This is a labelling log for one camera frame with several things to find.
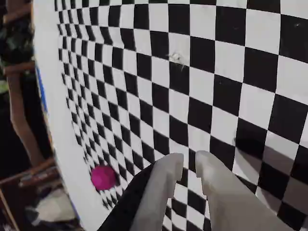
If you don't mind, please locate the white checkerboard print mat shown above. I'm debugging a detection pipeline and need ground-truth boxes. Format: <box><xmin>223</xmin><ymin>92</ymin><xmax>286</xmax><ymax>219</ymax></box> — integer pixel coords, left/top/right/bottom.
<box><xmin>32</xmin><ymin>0</ymin><xmax>308</xmax><ymax>231</ymax></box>

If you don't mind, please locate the black-white gripper finger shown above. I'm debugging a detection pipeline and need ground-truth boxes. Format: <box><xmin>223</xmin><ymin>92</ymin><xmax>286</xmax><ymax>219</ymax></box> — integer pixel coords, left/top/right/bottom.
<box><xmin>100</xmin><ymin>153</ymin><xmax>185</xmax><ymax>231</ymax></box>

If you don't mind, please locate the pink faceted ball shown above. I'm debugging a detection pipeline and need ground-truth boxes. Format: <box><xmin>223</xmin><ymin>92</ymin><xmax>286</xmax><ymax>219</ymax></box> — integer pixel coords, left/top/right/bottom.
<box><xmin>90</xmin><ymin>165</ymin><xmax>116</xmax><ymax>191</ymax></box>

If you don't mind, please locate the wooden chair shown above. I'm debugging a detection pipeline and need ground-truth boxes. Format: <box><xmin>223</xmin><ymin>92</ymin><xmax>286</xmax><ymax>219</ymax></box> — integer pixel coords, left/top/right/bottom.
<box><xmin>2</xmin><ymin>9</ymin><xmax>34</xmax><ymax>26</ymax></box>
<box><xmin>3</xmin><ymin>60</ymin><xmax>60</xmax><ymax>187</ymax></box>

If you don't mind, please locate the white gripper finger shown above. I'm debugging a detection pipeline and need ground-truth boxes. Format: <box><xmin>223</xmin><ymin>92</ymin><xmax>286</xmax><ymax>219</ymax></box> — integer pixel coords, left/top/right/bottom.
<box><xmin>194</xmin><ymin>150</ymin><xmax>293</xmax><ymax>231</ymax></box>

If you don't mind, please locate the wooden chair back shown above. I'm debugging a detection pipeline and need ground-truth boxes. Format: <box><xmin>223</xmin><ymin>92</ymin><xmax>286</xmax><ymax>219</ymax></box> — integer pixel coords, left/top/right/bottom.
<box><xmin>3</xmin><ymin>60</ymin><xmax>60</xmax><ymax>187</ymax></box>

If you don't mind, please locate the green leafy houseplant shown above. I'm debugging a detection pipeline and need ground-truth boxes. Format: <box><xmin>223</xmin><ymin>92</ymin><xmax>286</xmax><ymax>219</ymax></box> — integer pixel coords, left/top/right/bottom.
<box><xmin>0</xmin><ymin>23</ymin><xmax>33</xmax><ymax>94</ymax></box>

